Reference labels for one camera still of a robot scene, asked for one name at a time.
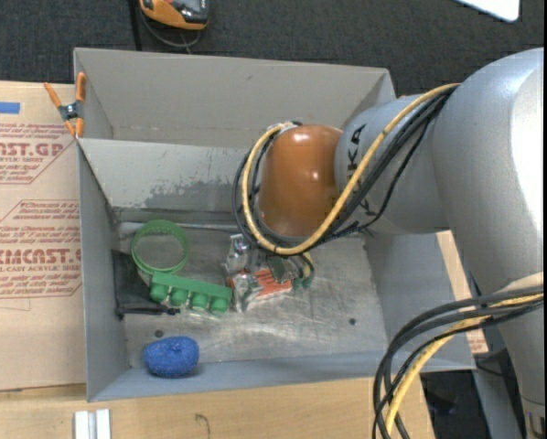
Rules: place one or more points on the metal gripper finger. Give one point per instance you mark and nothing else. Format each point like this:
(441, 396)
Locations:
(238, 246)
(245, 292)

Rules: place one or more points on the orange-red flat block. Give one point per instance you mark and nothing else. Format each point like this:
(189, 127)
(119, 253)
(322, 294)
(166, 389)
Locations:
(273, 290)

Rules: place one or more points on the green block with four pegs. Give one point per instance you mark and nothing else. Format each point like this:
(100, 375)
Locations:
(189, 288)

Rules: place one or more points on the grey metal bin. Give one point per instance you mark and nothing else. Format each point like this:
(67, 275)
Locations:
(296, 336)

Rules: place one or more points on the blue sponge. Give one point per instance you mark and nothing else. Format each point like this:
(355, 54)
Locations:
(172, 357)

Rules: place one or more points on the black cloth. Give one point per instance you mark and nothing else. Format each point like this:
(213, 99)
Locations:
(129, 291)

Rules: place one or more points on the brown cardboard board, red print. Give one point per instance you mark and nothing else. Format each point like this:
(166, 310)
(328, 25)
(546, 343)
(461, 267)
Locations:
(35, 336)

